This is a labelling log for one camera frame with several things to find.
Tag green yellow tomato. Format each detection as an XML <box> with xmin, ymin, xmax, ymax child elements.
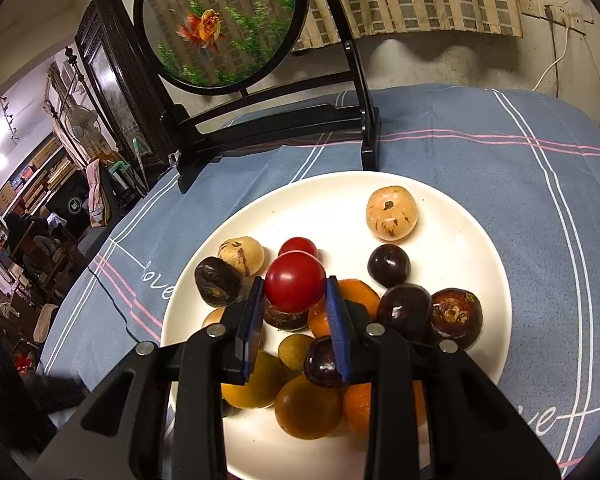
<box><xmin>221</xmin><ymin>350</ymin><xmax>287</xmax><ymax>410</ymax></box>

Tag dark water chestnut top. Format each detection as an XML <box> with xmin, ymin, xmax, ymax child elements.
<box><xmin>429</xmin><ymin>288</ymin><xmax>483</xmax><ymax>350</ymax></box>

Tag mandarin orange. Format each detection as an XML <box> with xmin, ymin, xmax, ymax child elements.
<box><xmin>343</xmin><ymin>380</ymin><xmax>427</xmax><ymax>437</ymax></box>
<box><xmin>307</xmin><ymin>277</ymin><xmax>382</xmax><ymax>339</ymax></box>

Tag dark glossy chestnut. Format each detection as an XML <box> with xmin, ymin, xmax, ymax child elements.
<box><xmin>376</xmin><ymin>284</ymin><xmax>432</xmax><ymax>340</ymax></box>
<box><xmin>303</xmin><ymin>336</ymin><xmax>344</xmax><ymax>388</ymax></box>
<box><xmin>367</xmin><ymin>244</ymin><xmax>411</xmax><ymax>288</ymax></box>

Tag small longan fruit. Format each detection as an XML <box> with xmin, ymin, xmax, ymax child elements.
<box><xmin>277</xmin><ymin>334</ymin><xmax>314</xmax><ymax>372</ymax></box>

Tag peeled pale water chestnut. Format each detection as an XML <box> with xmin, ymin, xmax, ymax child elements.
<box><xmin>218</xmin><ymin>236</ymin><xmax>265</xmax><ymax>276</ymax></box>

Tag large red tomato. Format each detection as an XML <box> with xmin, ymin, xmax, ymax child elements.
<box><xmin>264</xmin><ymin>252</ymin><xmax>326</xmax><ymax>314</ymax></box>

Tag small red cherry tomato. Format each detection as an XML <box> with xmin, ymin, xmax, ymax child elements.
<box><xmin>278</xmin><ymin>236</ymin><xmax>318</xmax><ymax>258</ymax></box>

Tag large tan round fruit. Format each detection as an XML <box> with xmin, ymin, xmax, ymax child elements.
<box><xmin>201</xmin><ymin>307</ymin><xmax>225</xmax><ymax>328</ymax></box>

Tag orange yellow tomato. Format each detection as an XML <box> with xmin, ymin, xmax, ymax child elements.
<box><xmin>274</xmin><ymin>375</ymin><xmax>342</xmax><ymax>440</ymax></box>

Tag rough brown water chestnut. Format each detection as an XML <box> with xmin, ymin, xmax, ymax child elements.
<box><xmin>263</xmin><ymin>300</ymin><xmax>309</xmax><ymax>332</ymax></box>

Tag white oval plate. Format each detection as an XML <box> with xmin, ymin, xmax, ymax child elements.
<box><xmin>159</xmin><ymin>170</ymin><xmax>514</xmax><ymax>480</ymax></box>

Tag blue striped tablecloth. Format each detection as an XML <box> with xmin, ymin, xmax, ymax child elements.
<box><xmin>41</xmin><ymin>84</ymin><xmax>600</xmax><ymax>472</ymax></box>

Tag standing electric fan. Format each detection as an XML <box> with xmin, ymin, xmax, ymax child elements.
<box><xmin>66</xmin><ymin>105</ymin><xmax>102</xmax><ymax>162</ymax></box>

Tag dark wooden framed mirror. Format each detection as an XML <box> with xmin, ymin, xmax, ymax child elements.
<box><xmin>74</xmin><ymin>0</ymin><xmax>176</xmax><ymax>181</ymax></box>

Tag goldfish round screen ornament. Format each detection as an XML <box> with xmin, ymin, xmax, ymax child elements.
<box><xmin>133</xmin><ymin>0</ymin><xmax>381</xmax><ymax>192</ymax></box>

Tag white power cable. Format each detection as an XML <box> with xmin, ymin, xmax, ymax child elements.
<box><xmin>530</xmin><ymin>4</ymin><xmax>574</xmax><ymax>99</ymax></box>

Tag wall power strip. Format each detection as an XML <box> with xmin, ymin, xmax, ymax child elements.
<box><xmin>517</xmin><ymin>0</ymin><xmax>586</xmax><ymax>36</ymax></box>

